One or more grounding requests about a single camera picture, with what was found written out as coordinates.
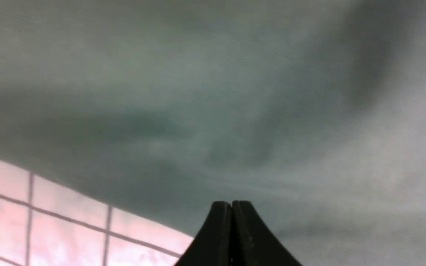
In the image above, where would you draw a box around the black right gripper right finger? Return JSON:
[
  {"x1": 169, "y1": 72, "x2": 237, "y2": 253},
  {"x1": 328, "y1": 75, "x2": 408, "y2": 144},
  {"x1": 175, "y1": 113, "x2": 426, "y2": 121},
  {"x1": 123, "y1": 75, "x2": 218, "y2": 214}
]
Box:
[{"x1": 231, "y1": 201, "x2": 301, "y2": 266}]

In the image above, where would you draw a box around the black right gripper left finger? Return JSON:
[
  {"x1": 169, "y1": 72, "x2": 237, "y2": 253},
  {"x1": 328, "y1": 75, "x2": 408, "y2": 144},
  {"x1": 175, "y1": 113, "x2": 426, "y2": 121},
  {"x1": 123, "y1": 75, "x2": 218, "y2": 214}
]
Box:
[{"x1": 176, "y1": 201, "x2": 232, "y2": 266}]

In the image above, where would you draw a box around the green long-sleeved shirt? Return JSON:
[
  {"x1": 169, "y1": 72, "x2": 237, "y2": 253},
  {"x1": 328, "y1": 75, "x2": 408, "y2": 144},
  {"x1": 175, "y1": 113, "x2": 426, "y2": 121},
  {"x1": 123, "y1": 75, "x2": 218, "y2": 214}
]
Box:
[{"x1": 0, "y1": 0, "x2": 426, "y2": 266}]

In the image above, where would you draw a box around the white grid-patterned tablecloth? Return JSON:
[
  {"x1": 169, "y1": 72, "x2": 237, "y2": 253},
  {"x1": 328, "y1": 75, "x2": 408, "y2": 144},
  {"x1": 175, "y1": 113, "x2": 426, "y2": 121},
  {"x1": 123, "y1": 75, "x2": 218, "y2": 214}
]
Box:
[{"x1": 0, "y1": 161, "x2": 192, "y2": 266}]

